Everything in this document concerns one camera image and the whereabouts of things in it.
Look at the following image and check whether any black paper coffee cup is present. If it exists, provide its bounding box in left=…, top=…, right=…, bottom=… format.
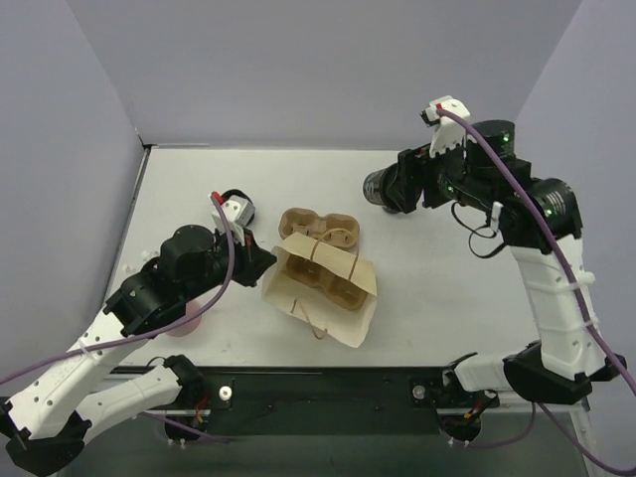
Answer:
left=362, top=164, right=400, bottom=214

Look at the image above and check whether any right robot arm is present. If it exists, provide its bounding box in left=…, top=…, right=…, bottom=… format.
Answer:
left=381, top=115, right=626, bottom=405

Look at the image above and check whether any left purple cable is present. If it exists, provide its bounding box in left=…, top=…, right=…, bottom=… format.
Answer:
left=0, top=191, right=238, bottom=443

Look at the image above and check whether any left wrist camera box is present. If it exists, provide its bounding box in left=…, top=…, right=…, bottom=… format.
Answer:
left=210, top=192, right=255, bottom=244

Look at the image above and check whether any stack of black lids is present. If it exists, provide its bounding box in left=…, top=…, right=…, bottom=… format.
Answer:
left=222, top=189, right=255, bottom=227

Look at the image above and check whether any pink straw holder cup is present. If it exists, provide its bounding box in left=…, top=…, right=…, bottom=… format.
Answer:
left=167, top=300, right=202, bottom=338

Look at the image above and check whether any tan paper bag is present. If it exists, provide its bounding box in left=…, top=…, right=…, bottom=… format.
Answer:
left=261, top=233, right=378, bottom=348

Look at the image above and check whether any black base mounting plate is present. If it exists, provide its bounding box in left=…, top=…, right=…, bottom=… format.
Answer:
left=164, top=367, right=500, bottom=439

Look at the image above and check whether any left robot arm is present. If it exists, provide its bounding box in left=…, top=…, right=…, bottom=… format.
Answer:
left=1, top=225, right=276, bottom=476

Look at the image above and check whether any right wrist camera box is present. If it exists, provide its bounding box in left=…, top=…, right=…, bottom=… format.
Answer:
left=420, top=95, right=471, bottom=158

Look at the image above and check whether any brown pulp cup carrier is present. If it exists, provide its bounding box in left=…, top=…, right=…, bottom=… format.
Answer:
left=278, top=208, right=360, bottom=249

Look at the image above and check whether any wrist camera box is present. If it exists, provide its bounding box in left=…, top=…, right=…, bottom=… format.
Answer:
left=420, top=95, right=471, bottom=158
left=210, top=192, right=255, bottom=244

